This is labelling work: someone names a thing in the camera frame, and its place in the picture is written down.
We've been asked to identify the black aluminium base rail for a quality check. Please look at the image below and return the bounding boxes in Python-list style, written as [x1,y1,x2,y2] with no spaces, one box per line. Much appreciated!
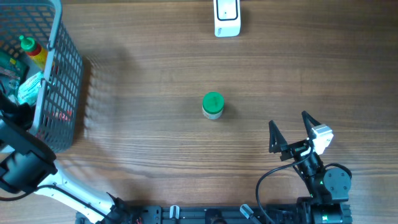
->
[75,203,353,224]

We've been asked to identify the red coffee stick sachet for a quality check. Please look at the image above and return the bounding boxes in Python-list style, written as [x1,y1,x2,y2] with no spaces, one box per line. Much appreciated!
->
[45,110,73,122]

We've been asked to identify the teal wet wipes pack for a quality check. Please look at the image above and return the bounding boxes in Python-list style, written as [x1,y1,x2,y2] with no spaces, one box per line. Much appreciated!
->
[17,72,44,106]

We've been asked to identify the white barcode scanner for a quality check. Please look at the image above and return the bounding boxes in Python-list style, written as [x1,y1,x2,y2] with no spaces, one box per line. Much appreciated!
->
[213,0,241,38]

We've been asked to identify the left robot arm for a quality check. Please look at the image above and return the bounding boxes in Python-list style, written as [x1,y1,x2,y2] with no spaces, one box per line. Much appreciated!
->
[1,95,132,223]

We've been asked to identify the sauce bottle green cap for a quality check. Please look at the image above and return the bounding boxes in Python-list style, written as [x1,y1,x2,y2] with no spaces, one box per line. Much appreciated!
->
[19,35,50,71]

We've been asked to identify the dark green snack bag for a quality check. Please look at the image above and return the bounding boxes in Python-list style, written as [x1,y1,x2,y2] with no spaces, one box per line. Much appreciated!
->
[1,51,29,96]

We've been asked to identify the jar with green lid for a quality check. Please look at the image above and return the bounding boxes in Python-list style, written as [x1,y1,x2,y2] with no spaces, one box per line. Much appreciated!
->
[202,92,224,120]

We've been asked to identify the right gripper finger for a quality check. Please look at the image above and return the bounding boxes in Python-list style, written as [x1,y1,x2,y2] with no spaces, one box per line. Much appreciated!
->
[302,111,320,136]
[269,120,288,153]

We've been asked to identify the grey plastic mesh basket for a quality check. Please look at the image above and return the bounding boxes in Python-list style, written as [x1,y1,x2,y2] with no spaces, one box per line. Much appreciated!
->
[1,0,84,153]

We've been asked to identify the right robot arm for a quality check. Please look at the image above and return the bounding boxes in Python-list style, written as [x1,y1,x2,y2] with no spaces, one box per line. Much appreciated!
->
[264,111,353,223]

